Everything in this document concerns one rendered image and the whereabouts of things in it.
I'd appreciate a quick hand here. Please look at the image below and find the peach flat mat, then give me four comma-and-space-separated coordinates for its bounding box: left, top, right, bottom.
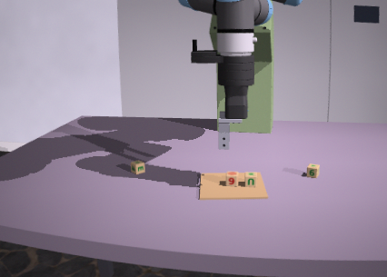
200, 173, 268, 200

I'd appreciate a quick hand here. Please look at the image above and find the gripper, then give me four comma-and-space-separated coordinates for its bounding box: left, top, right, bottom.
191, 33, 257, 150

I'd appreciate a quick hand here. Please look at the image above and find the tan letter block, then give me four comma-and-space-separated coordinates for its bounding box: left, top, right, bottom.
131, 161, 145, 174
306, 163, 320, 178
226, 172, 238, 186
245, 173, 257, 187

